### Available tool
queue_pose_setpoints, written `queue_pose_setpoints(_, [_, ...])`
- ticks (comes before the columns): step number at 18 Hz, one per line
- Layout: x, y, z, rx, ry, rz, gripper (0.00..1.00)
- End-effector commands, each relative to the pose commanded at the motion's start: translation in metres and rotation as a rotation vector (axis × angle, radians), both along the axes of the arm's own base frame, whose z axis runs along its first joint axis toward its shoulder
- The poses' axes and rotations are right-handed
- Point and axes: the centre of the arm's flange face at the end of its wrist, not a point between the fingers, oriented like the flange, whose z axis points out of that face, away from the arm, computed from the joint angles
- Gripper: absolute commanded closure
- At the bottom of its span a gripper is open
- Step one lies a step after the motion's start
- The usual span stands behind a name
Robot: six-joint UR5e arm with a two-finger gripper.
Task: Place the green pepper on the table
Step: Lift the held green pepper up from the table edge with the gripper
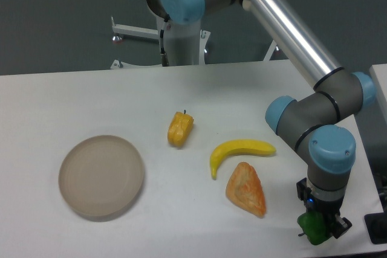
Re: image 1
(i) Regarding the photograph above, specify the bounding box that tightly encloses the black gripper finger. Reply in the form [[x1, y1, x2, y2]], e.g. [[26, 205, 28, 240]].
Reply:
[[328, 214, 352, 239], [296, 178, 314, 212]]

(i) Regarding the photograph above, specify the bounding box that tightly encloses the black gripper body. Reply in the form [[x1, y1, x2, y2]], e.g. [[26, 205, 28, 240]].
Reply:
[[307, 178, 345, 229]]

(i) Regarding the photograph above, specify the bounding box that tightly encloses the green toy pepper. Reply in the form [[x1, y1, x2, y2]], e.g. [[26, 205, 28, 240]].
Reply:
[[297, 211, 330, 245]]

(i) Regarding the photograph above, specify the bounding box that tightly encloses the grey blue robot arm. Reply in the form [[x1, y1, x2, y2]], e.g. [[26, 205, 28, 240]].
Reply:
[[147, 0, 376, 245]]

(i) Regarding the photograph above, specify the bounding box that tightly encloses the yellow toy pepper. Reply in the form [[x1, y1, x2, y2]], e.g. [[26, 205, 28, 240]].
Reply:
[[167, 111, 194, 148]]

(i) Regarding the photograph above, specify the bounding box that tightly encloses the black device at edge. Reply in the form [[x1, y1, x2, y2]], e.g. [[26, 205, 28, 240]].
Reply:
[[364, 212, 387, 245]]

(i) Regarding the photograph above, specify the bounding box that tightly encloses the orange toy pastry triangle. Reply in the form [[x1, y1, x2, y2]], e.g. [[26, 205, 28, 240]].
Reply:
[[226, 162, 267, 218]]

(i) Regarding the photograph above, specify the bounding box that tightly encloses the yellow toy banana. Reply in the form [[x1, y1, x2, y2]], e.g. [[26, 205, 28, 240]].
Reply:
[[209, 139, 276, 180]]

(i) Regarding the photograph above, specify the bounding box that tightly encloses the white side table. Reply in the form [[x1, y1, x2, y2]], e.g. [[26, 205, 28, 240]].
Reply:
[[369, 64, 387, 111]]

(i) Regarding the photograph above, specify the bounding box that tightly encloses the beige round plate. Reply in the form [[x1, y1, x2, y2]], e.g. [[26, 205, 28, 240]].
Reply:
[[58, 135, 145, 222]]

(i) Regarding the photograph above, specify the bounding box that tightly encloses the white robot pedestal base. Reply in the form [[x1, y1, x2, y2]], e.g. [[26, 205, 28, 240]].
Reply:
[[111, 6, 285, 69]]

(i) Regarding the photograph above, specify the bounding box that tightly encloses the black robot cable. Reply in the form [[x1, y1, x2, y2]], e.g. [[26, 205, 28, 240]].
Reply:
[[158, 13, 172, 67]]

